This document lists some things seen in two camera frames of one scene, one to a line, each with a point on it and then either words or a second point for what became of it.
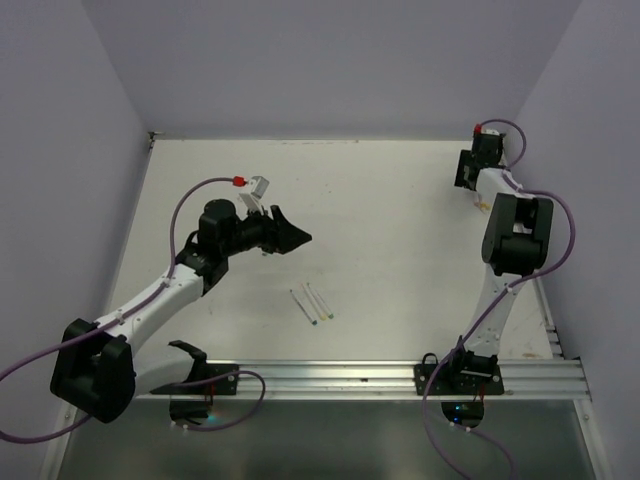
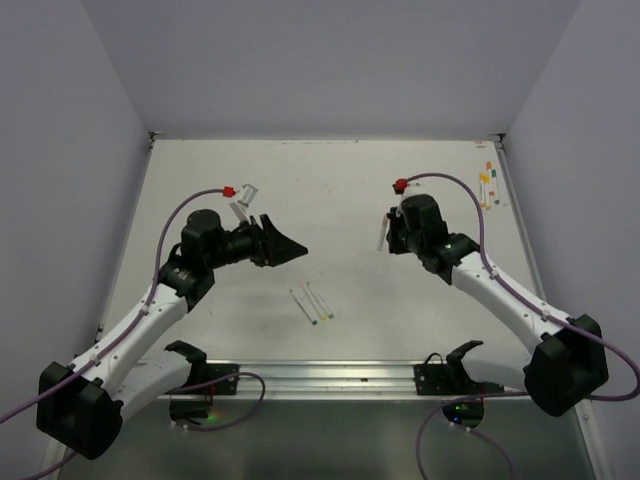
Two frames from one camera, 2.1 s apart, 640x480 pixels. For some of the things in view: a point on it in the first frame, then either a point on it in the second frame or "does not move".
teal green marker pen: [313, 322] does not move
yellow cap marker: [320, 313] does not move
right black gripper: [465, 158] -> [394, 244]
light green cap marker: [319, 302] does not move
